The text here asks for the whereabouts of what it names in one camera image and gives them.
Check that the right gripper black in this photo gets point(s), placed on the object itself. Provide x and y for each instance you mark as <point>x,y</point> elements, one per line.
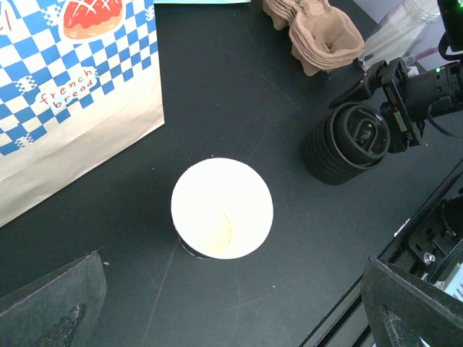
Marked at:
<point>410,100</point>

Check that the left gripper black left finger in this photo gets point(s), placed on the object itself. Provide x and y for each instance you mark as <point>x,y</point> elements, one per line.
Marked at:
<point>59,309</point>

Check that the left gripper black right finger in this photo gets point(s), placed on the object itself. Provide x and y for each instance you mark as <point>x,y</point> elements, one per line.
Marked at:
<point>404,310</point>

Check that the blue checkered paper bag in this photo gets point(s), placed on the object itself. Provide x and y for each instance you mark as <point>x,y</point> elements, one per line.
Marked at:
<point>80,82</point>

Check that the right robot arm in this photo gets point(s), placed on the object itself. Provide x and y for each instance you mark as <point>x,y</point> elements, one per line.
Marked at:
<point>450,49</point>

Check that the light blue flat paper bag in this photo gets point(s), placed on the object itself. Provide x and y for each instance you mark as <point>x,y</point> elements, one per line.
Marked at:
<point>205,2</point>

